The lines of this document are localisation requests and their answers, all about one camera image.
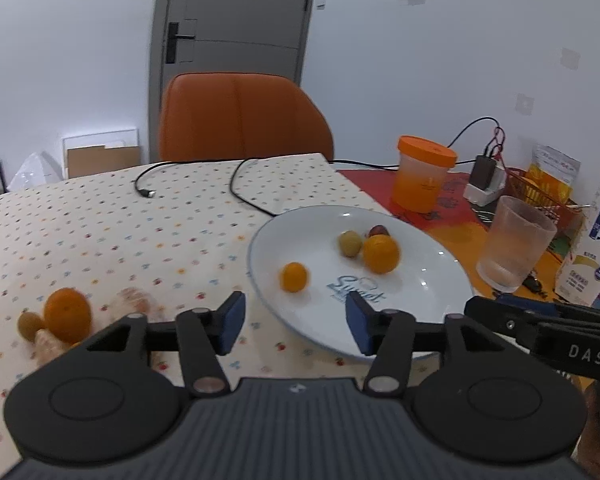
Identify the green brown longan front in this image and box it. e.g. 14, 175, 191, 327
338, 230, 363, 258

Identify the small orange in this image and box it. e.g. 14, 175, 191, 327
279, 262, 310, 294

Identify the dark red fruit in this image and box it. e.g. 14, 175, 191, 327
367, 224, 390, 237

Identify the large orange top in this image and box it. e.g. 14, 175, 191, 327
43, 288, 92, 344

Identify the peeled citrus segment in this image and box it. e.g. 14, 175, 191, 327
34, 328, 68, 367

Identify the green brown fruit back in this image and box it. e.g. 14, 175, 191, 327
17, 311, 45, 342

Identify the person's right hand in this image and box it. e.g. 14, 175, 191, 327
576, 382, 600, 479

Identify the milk carton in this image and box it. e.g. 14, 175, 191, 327
555, 186, 600, 307

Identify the white plate with blue rim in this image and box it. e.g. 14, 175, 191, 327
247, 205, 474, 359

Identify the bunch of keys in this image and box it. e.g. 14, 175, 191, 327
522, 274, 547, 298

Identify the ribbed clear drinking glass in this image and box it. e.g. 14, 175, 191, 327
476, 196, 557, 292

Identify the orange cartoon table mat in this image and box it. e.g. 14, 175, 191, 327
337, 168, 600, 306

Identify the orange lidded plastic cup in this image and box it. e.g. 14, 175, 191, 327
391, 136, 457, 214

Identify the snack packet in basket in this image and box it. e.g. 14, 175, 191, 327
526, 143, 581, 204

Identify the black charger on power strip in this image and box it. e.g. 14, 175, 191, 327
463, 155, 506, 207

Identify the orange leather chair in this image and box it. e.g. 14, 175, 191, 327
159, 73, 335, 162

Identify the white plastic bag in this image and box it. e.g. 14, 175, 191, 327
7, 152, 62, 192

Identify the orange wire basket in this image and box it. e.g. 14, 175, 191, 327
505, 168, 584, 234

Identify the black usb cable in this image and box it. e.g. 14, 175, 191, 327
134, 156, 399, 219

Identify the cardboard box by wall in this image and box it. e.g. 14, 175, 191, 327
62, 128, 142, 179

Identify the grey door with handle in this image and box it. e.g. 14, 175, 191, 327
148, 0, 313, 159

